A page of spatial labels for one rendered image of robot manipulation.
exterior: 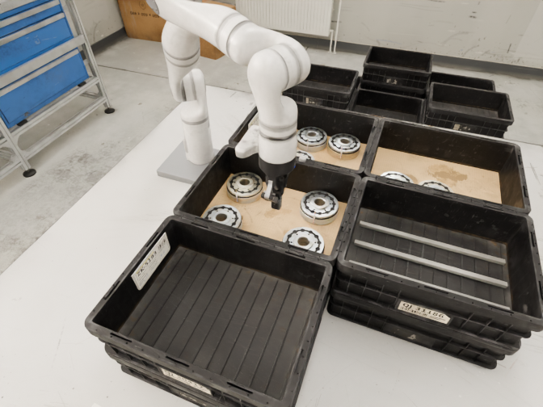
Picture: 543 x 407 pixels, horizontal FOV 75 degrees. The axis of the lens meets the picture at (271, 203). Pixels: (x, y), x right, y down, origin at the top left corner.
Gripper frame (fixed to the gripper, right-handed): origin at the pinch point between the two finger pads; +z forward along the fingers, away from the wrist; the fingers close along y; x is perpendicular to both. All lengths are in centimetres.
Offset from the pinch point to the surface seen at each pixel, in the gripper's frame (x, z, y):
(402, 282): -29.8, 4.2, -8.1
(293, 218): -1.8, 14.5, 9.1
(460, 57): -69, 90, 326
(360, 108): -1, 61, 151
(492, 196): -52, 14, 37
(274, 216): 3.3, 14.6, 7.8
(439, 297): -37.0, 5.0, -8.5
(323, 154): -2.1, 14.8, 39.2
